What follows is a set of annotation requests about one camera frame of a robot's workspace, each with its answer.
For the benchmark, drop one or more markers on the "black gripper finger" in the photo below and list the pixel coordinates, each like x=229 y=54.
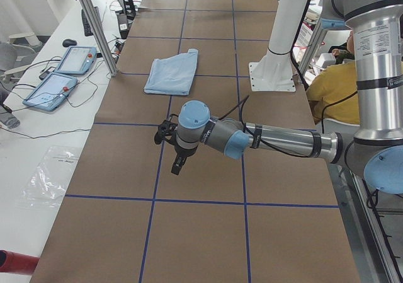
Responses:
x=178 y=164

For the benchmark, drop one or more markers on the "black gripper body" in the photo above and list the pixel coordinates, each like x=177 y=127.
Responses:
x=184 y=152

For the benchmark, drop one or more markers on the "light blue striped shirt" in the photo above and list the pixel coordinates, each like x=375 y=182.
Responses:
x=173 y=75

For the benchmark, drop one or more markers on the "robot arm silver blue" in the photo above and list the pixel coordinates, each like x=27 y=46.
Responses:
x=280 y=111

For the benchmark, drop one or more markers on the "upper teach pendant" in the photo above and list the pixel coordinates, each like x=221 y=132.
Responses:
x=77 y=60

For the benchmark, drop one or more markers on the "teach pendant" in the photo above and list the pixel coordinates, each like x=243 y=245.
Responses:
x=77 y=60
x=51 y=92

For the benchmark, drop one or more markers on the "lower teach pendant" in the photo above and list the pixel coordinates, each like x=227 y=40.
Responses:
x=51 y=92

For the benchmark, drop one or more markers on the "black keyboard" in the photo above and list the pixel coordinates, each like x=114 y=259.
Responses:
x=86 y=26

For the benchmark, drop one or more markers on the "black computer mouse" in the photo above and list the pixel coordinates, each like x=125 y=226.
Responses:
x=69 y=43

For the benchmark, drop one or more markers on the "clear plastic bag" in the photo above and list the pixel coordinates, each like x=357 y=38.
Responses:
x=49 y=182

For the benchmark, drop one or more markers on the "white plastic chair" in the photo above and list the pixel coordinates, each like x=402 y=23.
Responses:
x=331 y=125

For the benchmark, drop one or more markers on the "person in yellow shirt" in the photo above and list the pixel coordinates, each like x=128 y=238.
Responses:
x=332 y=94

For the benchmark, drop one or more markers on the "red cylinder object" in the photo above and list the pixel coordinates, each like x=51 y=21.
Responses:
x=17 y=263

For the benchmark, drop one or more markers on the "aluminium frame post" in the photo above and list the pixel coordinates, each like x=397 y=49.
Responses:
x=97 y=29

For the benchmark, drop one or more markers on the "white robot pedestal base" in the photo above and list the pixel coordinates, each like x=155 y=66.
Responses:
x=274 y=71

